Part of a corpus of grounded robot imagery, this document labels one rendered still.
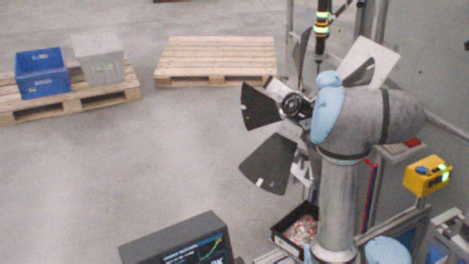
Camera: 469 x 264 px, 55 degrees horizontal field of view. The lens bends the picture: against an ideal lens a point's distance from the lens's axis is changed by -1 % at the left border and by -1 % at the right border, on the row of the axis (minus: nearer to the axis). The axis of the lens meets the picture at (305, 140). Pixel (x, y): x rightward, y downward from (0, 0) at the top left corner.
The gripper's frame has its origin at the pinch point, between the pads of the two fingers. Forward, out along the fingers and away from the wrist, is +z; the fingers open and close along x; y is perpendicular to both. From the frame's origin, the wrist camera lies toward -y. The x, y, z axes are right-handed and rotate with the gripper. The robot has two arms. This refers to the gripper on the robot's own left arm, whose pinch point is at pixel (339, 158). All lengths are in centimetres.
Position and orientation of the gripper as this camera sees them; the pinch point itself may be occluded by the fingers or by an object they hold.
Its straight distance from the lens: 158.0
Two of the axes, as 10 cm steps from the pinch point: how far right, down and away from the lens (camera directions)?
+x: -5.7, -4.9, 6.6
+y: 8.0, -5.2, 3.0
